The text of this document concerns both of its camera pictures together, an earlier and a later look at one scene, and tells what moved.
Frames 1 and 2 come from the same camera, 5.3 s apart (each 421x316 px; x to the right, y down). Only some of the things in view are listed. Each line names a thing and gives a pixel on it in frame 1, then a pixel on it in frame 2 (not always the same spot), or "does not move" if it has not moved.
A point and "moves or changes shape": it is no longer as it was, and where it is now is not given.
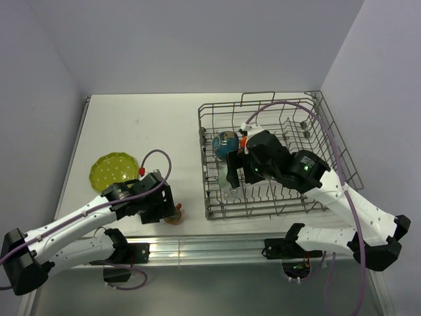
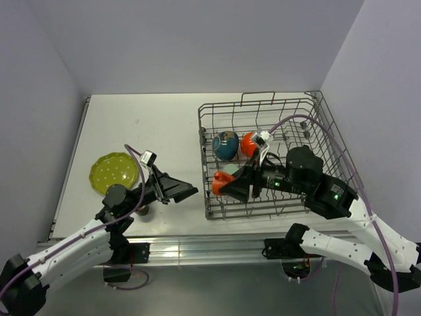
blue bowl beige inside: x=224 y=143 does not move
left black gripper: x=166 y=208 to x=165 y=187
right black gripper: x=236 y=159 to x=239 y=187
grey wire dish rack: x=258 y=154 does not move
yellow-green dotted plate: x=112 y=168 does not move
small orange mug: x=175 y=220 to x=220 y=178
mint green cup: x=223 y=182 moves or changes shape
